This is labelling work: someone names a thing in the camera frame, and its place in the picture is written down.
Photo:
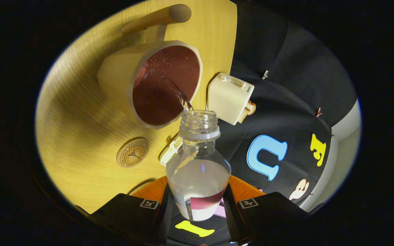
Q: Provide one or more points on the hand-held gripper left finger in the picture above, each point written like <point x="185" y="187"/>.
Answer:
<point x="164" y="218"/>

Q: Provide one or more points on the black backdrop cloth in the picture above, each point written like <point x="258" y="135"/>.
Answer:
<point x="279" y="85"/>

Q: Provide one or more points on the white toaster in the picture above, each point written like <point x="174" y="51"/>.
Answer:
<point x="226" y="99"/>

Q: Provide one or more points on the toast slice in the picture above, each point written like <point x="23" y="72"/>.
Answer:
<point x="243" y="117"/>
<point x="251" y="107"/>

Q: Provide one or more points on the clear juice bottle red label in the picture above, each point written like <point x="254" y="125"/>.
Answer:
<point x="198" y="177"/>

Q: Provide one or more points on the pink clip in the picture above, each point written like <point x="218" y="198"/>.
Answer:
<point x="318" y="112"/>

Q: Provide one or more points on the wooden table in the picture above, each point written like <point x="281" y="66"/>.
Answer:
<point x="74" y="119"/>

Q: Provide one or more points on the white divided snack tray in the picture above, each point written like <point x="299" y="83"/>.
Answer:
<point x="169" y="155"/>

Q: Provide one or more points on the round wooden coaster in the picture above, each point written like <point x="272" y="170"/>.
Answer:
<point x="132" y="152"/>

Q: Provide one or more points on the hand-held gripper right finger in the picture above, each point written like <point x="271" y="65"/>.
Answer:
<point x="233" y="218"/>

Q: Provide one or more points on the silver clip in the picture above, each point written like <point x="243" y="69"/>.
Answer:
<point x="265" y="74"/>

